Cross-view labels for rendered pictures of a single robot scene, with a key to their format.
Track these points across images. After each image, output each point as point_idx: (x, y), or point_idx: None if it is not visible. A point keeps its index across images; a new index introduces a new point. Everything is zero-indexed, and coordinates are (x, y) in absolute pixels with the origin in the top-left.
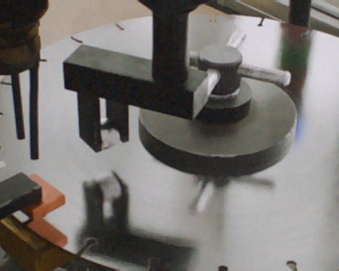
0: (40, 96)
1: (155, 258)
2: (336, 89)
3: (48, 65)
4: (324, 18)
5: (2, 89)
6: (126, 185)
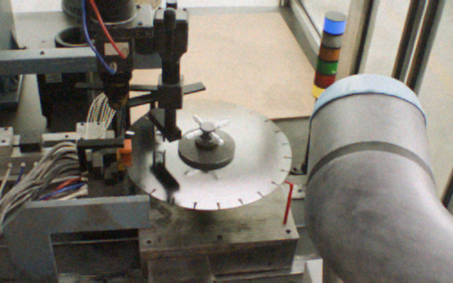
0: None
1: (141, 178)
2: (259, 156)
3: None
4: None
5: None
6: (157, 155)
